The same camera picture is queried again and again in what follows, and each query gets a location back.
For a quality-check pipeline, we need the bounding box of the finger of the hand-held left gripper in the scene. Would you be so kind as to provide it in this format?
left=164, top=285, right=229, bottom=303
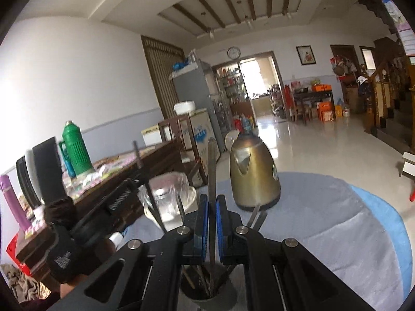
left=105, top=172, right=152, bottom=213

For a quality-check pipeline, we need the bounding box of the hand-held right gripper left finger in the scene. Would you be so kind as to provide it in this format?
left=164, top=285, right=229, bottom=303
left=49, top=194, right=210, bottom=311

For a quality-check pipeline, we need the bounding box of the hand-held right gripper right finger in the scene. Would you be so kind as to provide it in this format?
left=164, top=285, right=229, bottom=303
left=217, top=194, right=377, bottom=311

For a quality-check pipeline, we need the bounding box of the single dark metal chopstick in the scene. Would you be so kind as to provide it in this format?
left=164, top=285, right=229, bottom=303
left=207, top=138, right=218, bottom=299
left=132, top=140, right=168, bottom=233

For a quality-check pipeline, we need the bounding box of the bundle of dark chopsticks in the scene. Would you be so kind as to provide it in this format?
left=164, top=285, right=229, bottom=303
left=177, top=196, right=268, bottom=299

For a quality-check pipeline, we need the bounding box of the dark metal utensil holder cup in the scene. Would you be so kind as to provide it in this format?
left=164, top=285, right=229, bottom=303
left=180, top=262, right=239, bottom=311

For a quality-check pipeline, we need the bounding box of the person's left forearm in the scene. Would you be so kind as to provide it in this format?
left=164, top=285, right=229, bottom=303
left=19, top=283, right=80, bottom=311

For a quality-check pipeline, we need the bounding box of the dark wooden sideboard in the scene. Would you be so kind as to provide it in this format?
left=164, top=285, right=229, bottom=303
left=15, top=141, right=182, bottom=282

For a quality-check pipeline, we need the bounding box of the floral sideboard cover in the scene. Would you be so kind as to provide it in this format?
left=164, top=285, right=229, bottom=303
left=61, top=146, right=156, bottom=201

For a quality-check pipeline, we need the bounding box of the white crumpled tissue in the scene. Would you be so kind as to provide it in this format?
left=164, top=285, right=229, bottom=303
left=84, top=165, right=114, bottom=182

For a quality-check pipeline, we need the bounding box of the small cream chest freezer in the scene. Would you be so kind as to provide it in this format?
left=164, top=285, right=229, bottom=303
left=141, top=126, right=163, bottom=146

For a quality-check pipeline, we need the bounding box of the beige textured cloth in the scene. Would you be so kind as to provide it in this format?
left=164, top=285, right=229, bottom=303
left=0, top=264, right=39, bottom=302

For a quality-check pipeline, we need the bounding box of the bronze electric kettle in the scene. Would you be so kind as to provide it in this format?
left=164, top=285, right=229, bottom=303
left=229, top=132, right=281, bottom=211

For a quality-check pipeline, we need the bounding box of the dark wooden chair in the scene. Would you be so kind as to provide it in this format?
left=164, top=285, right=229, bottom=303
left=158, top=114, right=208, bottom=185

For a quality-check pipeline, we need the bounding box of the green thermos flask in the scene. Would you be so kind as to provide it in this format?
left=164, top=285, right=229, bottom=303
left=58, top=121, right=95, bottom=177

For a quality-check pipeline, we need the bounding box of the purple thermos bottle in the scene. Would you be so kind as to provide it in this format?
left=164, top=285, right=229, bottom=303
left=0, top=175, right=31, bottom=230

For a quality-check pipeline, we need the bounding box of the white chest freezer blue print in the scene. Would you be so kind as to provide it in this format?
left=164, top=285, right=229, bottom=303
left=190, top=108, right=217, bottom=175

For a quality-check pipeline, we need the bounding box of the round yellow sun heater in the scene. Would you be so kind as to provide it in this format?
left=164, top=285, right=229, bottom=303
left=224, top=130, right=240, bottom=153

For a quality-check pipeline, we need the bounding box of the white rice cooker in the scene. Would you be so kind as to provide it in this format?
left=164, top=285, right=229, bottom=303
left=173, top=101, right=197, bottom=115

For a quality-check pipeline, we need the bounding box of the white electric heater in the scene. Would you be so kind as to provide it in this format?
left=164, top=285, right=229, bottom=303
left=16, top=149, right=43, bottom=208

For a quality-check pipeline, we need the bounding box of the grey fleece table cloth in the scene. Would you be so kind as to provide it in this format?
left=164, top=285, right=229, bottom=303
left=123, top=172, right=404, bottom=311

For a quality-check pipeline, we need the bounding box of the brown curtained door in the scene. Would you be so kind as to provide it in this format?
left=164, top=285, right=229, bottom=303
left=141, top=35, right=185, bottom=120

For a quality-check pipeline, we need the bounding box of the grey refrigerator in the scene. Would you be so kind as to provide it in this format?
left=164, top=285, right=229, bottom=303
left=169, top=59, right=224, bottom=156

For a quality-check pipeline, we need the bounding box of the glass shelf cabinet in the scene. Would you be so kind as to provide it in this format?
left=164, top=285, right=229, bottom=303
left=214, top=66, right=250, bottom=127

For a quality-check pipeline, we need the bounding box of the small wooden chair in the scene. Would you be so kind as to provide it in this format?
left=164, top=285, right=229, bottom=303
left=290, top=100, right=312, bottom=125

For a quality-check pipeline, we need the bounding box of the red hanging cloth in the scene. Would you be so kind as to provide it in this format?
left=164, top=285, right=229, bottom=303
left=283, top=84, right=294, bottom=117

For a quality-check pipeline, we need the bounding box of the upright orange carton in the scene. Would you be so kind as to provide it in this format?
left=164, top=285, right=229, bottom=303
left=316, top=101, right=336, bottom=122

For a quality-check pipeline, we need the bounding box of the dark wooden side table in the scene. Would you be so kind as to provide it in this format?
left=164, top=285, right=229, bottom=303
left=293, top=90, right=336, bottom=125

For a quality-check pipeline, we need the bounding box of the blue table cover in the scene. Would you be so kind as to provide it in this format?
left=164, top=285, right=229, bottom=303
left=350, top=185, right=413, bottom=302

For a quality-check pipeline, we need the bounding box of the white step stool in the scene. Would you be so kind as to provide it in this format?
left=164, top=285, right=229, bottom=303
left=399, top=152, right=415, bottom=177

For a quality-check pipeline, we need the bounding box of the cluster of hanging bags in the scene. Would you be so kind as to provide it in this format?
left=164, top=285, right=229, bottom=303
left=331, top=55, right=357, bottom=81

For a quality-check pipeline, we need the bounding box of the wooden staircase railing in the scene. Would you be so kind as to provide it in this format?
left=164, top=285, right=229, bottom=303
left=363, top=39, right=415, bottom=153

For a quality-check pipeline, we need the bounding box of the framed wall picture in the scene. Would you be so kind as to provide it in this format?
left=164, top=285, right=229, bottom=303
left=296, top=45, right=317, bottom=66

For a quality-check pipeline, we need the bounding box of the pink wall calendar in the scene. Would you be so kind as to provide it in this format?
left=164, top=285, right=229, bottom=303
left=381, top=0, right=415, bottom=57

